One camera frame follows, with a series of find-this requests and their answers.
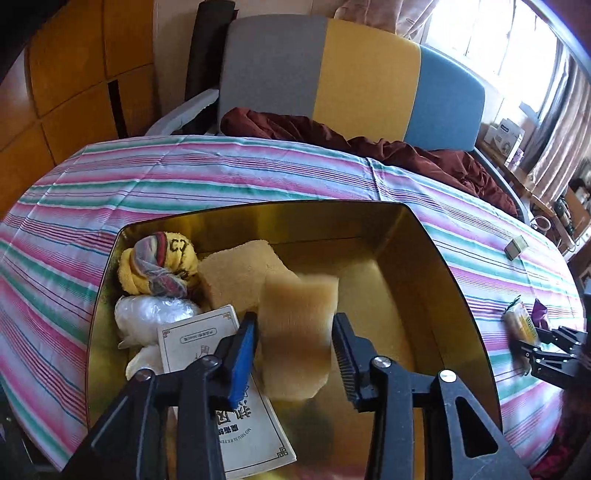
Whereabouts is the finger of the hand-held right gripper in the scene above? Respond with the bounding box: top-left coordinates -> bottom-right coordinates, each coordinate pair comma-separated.
510,340 -> 578,386
538,326 -> 589,354

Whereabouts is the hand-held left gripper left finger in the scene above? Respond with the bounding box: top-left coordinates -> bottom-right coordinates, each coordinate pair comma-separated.
60,312 -> 258,480

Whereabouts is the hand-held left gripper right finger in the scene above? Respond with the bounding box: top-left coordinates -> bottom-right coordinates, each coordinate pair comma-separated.
332,313 -> 532,480

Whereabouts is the yellow green snack packet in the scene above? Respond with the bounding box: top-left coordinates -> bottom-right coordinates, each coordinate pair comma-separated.
503,300 -> 540,347

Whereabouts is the white booklet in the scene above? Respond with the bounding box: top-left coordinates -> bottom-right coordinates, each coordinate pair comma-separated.
157,305 -> 297,478

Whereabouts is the yellow bone-shaped sponge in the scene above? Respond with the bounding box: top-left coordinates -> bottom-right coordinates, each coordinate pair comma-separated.
259,271 -> 341,402

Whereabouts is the yellow block sponge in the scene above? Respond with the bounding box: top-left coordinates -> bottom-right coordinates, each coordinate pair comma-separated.
198,239 -> 289,315

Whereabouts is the gold-lined tin box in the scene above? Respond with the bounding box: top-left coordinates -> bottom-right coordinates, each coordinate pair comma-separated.
85,199 -> 504,480

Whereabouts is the clear plastic bag bundle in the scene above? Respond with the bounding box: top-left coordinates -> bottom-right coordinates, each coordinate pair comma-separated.
114,295 -> 201,349

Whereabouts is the purple packet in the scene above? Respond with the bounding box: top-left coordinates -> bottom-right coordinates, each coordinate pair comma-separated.
531,298 -> 552,330

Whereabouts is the red garment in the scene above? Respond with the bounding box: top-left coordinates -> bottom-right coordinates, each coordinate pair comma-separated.
531,388 -> 591,480

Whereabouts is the white cloth bundle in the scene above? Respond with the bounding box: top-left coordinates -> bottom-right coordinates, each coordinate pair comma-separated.
124,344 -> 163,381

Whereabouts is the small green box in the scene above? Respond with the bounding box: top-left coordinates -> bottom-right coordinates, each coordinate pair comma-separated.
505,235 -> 528,260

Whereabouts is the cluttered metal rack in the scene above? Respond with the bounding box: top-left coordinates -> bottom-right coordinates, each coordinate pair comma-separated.
551,185 -> 591,250

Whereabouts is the yellow striped sock bundle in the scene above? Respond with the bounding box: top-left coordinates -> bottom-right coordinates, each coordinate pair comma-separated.
116,232 -> 200,298

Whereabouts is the wooden side table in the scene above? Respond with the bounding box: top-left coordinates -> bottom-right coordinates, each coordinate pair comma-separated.
496,159 -> 555,222

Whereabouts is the striped blanket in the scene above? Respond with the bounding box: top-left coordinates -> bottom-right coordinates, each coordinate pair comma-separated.
0,136 -> 585,472

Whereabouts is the pink patterned curtain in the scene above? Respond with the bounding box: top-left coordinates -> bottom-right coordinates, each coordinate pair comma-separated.
526,46 -> 591,195
335,0 -> 437,35

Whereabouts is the white printed carton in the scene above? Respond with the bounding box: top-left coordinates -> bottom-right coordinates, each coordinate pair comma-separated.
485,117 -> 526,158

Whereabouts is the maroon cloth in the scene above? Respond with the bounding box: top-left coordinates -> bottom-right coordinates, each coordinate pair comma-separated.
221,107 -> 520,217

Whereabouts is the grey yellow blue sofa chair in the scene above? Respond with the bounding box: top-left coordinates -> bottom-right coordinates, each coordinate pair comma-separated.
148,15 -> 532,222

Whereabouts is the black upright board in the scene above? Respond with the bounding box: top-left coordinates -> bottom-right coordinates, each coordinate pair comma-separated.
185,0 -> 238,134

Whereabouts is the wooden wardrobe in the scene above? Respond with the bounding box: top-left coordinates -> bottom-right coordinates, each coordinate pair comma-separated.
0,0 -> 160,217

